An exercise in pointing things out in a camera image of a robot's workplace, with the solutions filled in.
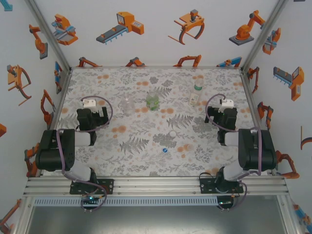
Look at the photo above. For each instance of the white green label plastic bottle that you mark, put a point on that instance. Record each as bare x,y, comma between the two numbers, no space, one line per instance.
195,97

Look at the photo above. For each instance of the translucent bottle cap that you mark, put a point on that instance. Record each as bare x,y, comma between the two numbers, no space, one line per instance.
188,148

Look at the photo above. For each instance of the plain white bottle cap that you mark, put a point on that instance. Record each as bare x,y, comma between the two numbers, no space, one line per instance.
172,133

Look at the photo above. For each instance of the blue printed white bottle cap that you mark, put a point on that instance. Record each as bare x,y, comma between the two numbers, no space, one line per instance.
165,150

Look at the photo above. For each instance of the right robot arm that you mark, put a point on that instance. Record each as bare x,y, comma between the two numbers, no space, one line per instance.
258,151

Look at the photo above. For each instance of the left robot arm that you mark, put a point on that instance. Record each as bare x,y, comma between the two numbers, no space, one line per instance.
54,151

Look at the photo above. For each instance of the small circuit board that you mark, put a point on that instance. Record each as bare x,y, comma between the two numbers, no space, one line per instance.
90,198
224,202

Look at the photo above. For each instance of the grey metal sheet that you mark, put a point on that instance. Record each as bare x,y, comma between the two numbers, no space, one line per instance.
156,219

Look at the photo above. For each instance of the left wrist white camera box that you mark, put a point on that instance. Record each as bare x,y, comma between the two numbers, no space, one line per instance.
89,103

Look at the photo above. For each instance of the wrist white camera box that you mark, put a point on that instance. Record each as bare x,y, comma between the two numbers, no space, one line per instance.
89,103
227,103

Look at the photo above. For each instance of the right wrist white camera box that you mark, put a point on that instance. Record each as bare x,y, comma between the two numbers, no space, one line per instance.
227,103

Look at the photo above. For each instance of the thin aluminium frame rail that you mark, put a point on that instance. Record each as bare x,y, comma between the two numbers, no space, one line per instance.
251,97
61,97
156,67

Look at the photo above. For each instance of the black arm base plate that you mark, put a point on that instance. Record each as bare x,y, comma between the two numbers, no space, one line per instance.
108,186
207,186

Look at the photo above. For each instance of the wide aluminium frame rail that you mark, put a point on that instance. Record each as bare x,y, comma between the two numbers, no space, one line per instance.
156,185

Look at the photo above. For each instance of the aluminium frame post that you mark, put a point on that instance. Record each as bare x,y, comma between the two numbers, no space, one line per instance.
24,217
285,217
262,36
51,36

